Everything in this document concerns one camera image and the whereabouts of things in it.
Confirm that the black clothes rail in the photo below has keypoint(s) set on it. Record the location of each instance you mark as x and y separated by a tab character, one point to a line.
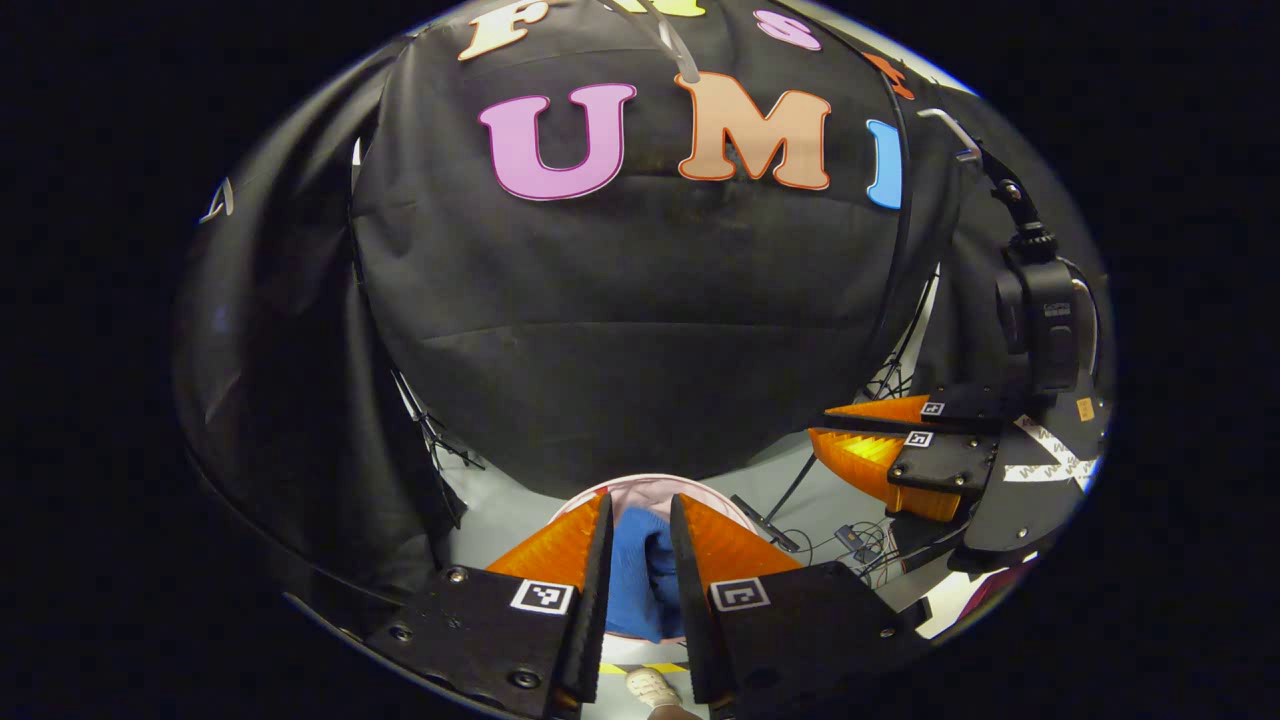
906	240

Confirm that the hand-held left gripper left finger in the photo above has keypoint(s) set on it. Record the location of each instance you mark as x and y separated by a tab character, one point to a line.
592	610

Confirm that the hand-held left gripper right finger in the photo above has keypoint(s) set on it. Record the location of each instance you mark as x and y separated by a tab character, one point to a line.
695	620

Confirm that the small black floor device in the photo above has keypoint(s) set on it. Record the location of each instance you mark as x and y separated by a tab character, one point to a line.
858	543

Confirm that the person's white shoe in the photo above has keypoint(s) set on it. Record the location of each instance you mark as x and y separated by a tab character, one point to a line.
655	688

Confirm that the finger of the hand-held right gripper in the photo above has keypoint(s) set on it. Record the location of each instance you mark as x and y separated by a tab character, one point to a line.
945	465
975	412

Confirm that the black flat bar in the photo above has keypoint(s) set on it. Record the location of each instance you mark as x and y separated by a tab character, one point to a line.
765	523

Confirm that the yellow black floor tape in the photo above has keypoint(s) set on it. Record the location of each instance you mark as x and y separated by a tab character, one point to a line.
640	667

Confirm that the pink laundry hamper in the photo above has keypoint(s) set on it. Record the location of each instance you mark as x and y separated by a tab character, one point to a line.
650	490

